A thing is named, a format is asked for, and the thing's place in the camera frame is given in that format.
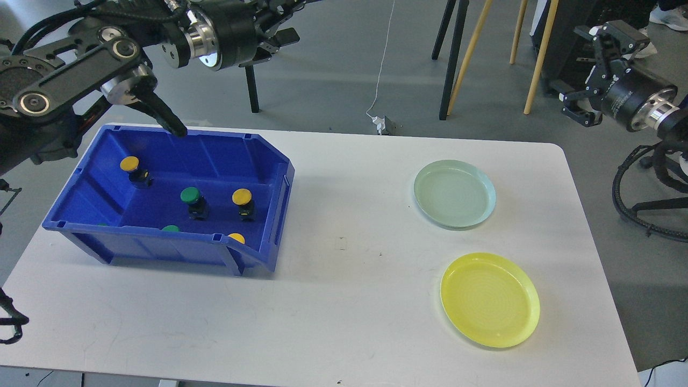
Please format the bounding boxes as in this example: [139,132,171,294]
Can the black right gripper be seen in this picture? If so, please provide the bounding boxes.
[553,20,678,132]

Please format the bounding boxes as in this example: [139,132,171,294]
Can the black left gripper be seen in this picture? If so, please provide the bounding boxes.
[202,1,318,70]

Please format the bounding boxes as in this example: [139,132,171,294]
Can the yellow button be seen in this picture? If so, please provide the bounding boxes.
[232,188,255,222]
[119,156,152,189]

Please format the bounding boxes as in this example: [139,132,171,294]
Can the green push button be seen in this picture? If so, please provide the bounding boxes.
[180,187,209,220]

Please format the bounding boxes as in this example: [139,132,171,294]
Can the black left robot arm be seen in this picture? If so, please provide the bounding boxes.
[1,1,306,174]

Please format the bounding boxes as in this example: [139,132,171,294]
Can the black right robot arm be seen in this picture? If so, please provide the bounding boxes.
[555,20,686,140]

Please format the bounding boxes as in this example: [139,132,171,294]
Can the light green plate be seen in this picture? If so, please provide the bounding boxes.
[413,160,497,230]

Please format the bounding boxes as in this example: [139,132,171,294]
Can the yellow button front corner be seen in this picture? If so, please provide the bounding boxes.
[228,233,246,245]

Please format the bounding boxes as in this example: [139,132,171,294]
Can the yellow plate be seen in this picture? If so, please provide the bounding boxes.
[439,252,541,349]

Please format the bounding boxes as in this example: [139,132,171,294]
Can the black computer tower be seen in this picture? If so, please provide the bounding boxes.
[541,1,656,97]

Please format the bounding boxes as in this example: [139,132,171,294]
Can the black tripod leg left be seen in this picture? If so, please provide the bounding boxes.
[245,66,260,113]

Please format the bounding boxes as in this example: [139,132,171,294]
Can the wooden easel legs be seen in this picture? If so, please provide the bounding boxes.
[446,1,560,117]

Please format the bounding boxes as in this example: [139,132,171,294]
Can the white sneaker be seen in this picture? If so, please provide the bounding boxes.
[649,5,687,33]

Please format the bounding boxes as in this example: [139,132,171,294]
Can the black tripod legs right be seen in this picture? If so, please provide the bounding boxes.
[432,1,470,121]

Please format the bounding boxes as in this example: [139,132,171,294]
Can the blue plastic storage bin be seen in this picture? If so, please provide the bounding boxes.
[42,125,295,275]

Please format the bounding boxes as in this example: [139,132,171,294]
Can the black corrugated cable right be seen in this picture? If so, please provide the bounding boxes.
[612,141,688,242]

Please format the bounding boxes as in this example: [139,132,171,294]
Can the white cable with plug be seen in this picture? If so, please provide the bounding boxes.
[366,0,397,135]

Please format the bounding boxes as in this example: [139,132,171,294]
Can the black cable loop left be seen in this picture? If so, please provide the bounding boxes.
[0,288,30,345]

